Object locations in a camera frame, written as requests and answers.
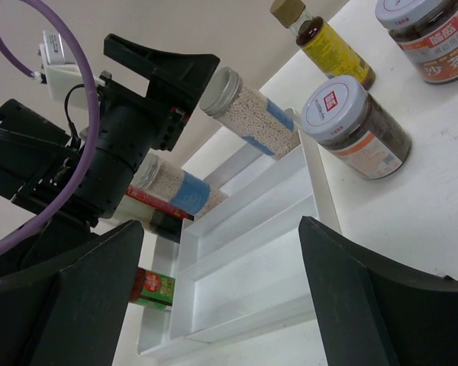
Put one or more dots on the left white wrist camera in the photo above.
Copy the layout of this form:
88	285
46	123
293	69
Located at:
58	68

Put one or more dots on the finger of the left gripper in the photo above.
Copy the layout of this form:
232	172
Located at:
175	80

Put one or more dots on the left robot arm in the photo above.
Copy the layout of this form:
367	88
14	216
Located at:
37	158

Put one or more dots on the small yellow oil bottle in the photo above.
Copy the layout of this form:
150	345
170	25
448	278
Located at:
321	43

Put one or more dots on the white granule jar blue label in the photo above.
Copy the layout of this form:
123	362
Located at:
177	187

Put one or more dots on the dark soy sauce bottle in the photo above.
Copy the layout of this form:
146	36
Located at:
156	216

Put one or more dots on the orange spice jar back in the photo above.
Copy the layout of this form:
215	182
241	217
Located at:
427	33

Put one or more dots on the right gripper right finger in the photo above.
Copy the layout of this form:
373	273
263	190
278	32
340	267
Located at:
372	310

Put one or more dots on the orange spice jar front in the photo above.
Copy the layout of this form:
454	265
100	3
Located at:
347	121

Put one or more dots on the orange spice jar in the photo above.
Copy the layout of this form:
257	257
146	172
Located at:
347	121
427	33

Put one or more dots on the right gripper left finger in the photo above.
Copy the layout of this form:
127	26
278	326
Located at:
63	297

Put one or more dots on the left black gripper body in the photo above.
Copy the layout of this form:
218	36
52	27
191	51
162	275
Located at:
130	126

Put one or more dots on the white divided organizer tray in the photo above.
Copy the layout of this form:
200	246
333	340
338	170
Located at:
239	269

